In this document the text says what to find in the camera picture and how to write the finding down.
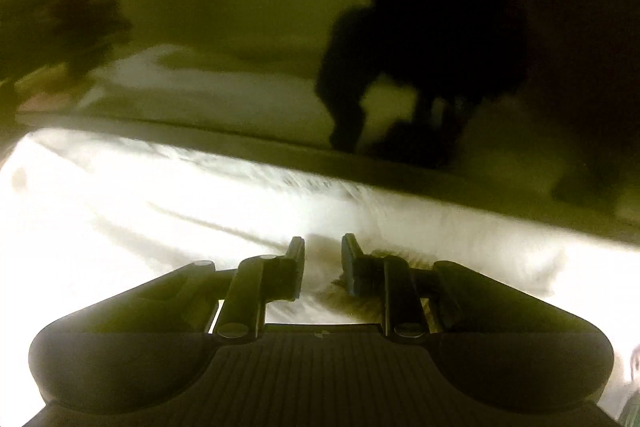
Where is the dark chair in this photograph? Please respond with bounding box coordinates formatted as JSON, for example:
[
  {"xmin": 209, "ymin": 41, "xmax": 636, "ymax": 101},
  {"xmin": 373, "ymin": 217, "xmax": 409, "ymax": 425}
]
[{"xmin": 315, "ymin": 0, "xmax": 532, "ymax": 168}]

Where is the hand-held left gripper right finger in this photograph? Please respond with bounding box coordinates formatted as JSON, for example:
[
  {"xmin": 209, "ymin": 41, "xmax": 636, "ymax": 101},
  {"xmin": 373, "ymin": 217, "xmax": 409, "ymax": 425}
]
[{"xmin": 341, "ymin": 233, "xmax": 516, "ymax": 339}]

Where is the white bed blanket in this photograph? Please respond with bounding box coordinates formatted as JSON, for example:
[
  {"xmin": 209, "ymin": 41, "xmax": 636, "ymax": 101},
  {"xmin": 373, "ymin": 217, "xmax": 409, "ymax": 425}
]
[{"xmin": 0, "ymin": 127, "xmax": 640, "ymax": 427}]

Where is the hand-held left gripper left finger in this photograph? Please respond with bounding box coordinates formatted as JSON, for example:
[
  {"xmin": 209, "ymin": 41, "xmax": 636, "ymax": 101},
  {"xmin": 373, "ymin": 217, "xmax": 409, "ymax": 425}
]
[{"xmin": 131, "ymin": 236, "xmax": 306, "ymax": 341}]

